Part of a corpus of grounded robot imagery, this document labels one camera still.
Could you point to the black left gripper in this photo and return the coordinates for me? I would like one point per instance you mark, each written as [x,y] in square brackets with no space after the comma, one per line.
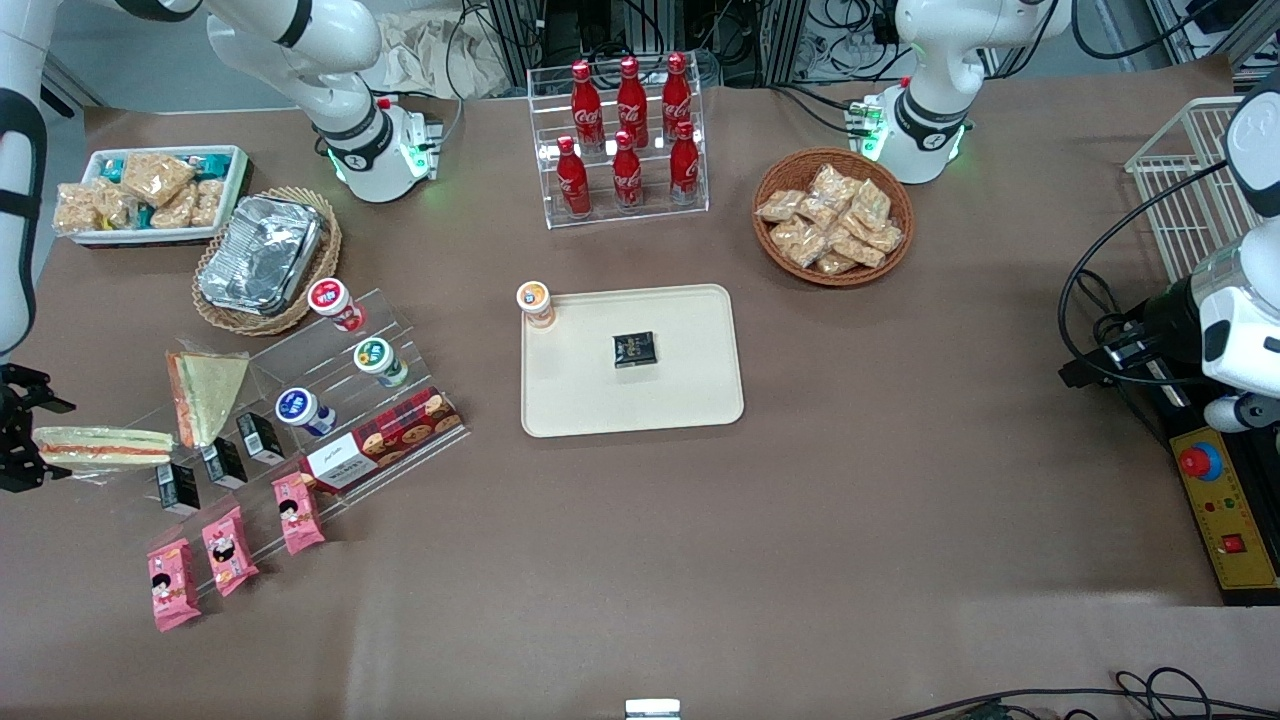
[1163,320]

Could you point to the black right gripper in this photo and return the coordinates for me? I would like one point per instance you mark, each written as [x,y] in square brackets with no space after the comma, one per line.
[12,418]

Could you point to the triangle sandwich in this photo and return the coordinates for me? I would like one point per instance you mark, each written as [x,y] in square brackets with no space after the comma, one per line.
[208,392]
[105,448]

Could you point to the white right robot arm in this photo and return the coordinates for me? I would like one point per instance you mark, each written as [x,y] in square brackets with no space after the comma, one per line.
[300,45]

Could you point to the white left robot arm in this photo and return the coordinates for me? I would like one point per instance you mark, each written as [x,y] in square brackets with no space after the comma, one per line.
[935,60]

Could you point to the beige plastic tray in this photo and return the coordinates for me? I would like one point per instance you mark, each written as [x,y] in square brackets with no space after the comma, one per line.
[632,362]

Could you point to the small black carton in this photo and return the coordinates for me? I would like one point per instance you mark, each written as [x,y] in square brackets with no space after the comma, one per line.
[178,490]
[261,438]
[224,464]

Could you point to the yellow emergency stop box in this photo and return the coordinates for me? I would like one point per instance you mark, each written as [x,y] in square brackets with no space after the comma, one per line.
[1225,510]

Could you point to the pink snack packet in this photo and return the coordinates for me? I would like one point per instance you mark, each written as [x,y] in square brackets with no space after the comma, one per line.
[298,514]
[229,552]
[172,585]

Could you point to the rice cracker packet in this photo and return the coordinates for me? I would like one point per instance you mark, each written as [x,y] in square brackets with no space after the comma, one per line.
[175,212]
[115,203]
[75,208]
[157,176]
[208,202]

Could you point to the clear bag of crackers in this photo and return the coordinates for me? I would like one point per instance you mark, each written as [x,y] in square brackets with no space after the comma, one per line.
[836,264]
[780,206]
[858,250]
[872,202]
[884,238]
[834,184]
[798,243]
[818,212]

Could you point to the teal snack packet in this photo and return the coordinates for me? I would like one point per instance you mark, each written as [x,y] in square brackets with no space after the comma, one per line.
[112,170]
[145,217]
[213,165]

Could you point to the blue lid cup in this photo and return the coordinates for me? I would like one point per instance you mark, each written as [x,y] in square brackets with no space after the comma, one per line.
[300,408]

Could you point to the clear acrylic stepped stand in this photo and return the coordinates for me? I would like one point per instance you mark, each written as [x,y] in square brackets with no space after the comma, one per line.
[290,355]

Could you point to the aluminium foil container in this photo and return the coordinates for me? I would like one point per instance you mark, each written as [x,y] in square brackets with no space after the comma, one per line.
[260,255]

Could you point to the white rectangular plastic bin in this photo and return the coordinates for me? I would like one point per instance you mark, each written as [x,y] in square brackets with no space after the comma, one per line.
[235,185]

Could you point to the red lid cup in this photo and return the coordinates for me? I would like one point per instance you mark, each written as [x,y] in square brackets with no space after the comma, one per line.
[331,300]

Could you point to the oval wicker basket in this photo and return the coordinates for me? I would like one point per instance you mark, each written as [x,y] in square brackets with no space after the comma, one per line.
[325,240]

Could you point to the green lid cup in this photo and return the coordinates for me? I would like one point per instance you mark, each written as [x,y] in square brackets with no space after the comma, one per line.
[376,358]

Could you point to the red tartan cookie box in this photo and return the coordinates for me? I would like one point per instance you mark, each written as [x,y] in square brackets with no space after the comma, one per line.
[385,440]

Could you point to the round wicker basket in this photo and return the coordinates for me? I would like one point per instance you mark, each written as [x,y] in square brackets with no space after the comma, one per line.
[775,175]

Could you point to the red cola bottle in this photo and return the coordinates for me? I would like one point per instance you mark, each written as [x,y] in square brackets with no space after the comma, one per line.
[685,170]
[586,105]
[677,95]
[627,178]
[573,185]
[631,100]

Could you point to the small black snack packet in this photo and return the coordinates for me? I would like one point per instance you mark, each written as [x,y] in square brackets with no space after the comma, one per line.
[633,349]

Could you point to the clear acrylic bottle rack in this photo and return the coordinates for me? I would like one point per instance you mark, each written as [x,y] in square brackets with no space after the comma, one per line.
[650,215]

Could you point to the orange lid cup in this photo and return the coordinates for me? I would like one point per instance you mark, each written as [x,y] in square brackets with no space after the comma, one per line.
[535,300]

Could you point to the small white box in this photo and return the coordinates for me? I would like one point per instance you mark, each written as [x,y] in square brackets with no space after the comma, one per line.
[652,710]

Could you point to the crumpled beige paper bag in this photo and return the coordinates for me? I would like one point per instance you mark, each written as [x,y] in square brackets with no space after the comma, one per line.
[430,55]

